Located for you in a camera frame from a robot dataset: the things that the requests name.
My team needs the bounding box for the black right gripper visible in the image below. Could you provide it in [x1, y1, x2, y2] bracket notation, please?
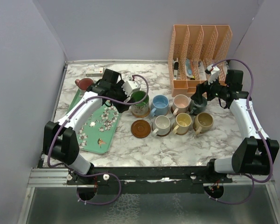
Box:
[191, 74, 229, 105]

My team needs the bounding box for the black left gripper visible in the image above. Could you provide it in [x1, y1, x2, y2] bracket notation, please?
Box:
[111, 80, 135, 112]

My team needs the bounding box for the grey mug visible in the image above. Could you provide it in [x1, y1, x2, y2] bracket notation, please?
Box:
[189, 97, 207, 116]

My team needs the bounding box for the pink mug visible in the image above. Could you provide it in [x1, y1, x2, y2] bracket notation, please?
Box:
[171, 94, 190, 116]

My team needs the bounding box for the red floral mug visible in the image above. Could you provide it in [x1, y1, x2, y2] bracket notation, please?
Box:
[75, 78, 94, 94]

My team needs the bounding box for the tan mug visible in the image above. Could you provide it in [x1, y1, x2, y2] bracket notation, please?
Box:
[193, 112, 214, 136]

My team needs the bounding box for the yellow mug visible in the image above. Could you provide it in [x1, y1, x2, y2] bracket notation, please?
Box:
[172, 113, 192, 135]

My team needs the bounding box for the blue mug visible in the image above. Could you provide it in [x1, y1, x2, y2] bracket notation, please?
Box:
[150, 95, 169, 117]

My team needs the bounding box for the green floral mug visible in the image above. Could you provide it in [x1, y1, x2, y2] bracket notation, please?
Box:
[131, 91, 150, 118]

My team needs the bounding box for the white cream mug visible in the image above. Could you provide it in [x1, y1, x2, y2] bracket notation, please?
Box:
[152, 115, 171, 136]

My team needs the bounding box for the brown ringed wooden coaster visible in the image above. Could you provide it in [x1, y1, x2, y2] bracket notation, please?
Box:
[131, 119, 151, 139]

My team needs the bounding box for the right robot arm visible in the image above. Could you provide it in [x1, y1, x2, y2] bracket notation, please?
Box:
[191, 66, 280, 182]

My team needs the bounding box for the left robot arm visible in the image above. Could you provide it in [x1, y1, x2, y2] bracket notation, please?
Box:
[43, 69, 140, 184]

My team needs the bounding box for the small white red box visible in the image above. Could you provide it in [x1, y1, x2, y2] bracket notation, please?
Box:
[85, 67, 104, 77]

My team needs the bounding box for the white printed packet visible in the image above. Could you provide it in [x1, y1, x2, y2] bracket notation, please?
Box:
[198, 61, 207, 80]

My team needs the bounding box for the white blue packet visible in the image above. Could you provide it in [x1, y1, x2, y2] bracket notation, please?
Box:
[185, 58, 195, 80]

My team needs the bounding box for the black grey marker pen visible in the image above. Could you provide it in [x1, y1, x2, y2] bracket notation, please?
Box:
[173, 61, 179, 80]

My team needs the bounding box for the peach plastic file organizer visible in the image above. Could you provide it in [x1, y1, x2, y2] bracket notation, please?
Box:
[168, 24, 232, 97]

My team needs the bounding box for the green serving tray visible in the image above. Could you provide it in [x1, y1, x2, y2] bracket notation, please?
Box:
[76, 102, 121, 154]

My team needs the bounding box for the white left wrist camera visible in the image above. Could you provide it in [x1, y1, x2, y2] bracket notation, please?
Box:
[121, 80, 140, 97]

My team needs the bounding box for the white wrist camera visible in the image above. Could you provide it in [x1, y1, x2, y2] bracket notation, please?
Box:
[205, 64, 220, 85]
[121, 80, 140, 97]

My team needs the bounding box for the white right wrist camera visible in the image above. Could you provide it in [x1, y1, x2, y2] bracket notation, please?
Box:
[205, 64, 220, 85]

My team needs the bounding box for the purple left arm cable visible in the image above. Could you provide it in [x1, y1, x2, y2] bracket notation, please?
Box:
[46, 74, 150, 206]

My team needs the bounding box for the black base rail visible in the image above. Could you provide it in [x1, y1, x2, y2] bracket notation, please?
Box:
[67, 165, 232, 195]

